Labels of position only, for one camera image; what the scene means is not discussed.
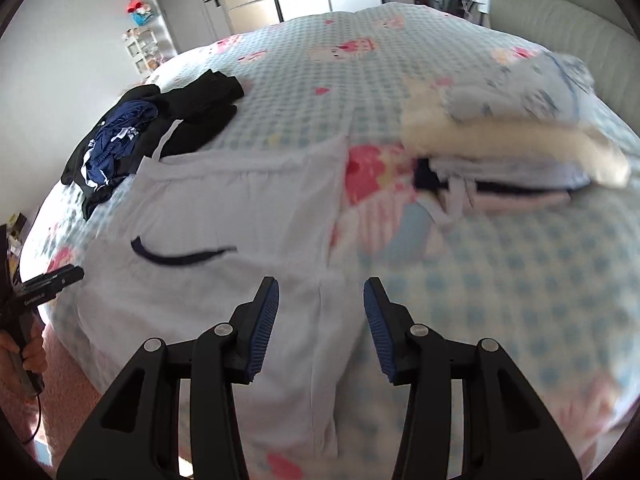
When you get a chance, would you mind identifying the pile of dark clothes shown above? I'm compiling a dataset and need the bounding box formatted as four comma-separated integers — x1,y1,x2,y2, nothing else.
60,84,167,222

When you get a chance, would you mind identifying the red and blue plush toy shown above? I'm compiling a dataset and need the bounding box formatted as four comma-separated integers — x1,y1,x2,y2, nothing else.
124,0,154,27

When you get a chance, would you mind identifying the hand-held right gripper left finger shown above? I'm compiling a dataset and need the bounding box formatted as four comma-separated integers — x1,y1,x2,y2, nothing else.
56,276,280,480

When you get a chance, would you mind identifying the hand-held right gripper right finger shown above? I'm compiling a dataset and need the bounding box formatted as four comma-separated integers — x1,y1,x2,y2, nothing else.
363,276,583,480

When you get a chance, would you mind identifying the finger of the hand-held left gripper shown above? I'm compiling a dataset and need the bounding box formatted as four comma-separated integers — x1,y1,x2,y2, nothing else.
17,266,85,307

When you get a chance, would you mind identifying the folded blue printed garment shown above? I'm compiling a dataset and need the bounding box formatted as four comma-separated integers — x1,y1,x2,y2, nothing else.
444,51,597,124

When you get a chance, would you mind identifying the white shirt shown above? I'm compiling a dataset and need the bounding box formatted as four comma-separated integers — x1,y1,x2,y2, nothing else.
80,134,352,457

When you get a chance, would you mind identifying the grey door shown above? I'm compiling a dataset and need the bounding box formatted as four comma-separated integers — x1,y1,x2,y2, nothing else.
144,0,234,57

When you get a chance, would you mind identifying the black garment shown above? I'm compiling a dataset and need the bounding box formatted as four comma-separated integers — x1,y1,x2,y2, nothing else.
144,70,245,159

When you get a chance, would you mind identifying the person's left hand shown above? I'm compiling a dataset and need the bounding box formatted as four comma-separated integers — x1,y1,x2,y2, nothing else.
0,329,47,374

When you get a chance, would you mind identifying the grey-green padded headboard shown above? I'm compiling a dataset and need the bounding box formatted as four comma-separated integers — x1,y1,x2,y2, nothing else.
489,0,640,127

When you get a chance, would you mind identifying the white shelf rack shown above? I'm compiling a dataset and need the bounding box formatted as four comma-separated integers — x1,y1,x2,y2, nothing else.
122,27,164,74

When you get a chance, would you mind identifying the folded navy garment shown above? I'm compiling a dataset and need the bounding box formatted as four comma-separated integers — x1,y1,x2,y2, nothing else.
413,156,572,197

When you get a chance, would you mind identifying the bed with checked blanket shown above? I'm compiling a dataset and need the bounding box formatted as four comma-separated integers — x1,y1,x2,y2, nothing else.
20,2,640,480

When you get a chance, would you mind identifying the navy blue garment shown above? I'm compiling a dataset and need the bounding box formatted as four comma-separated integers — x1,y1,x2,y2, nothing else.
82,100,160,189

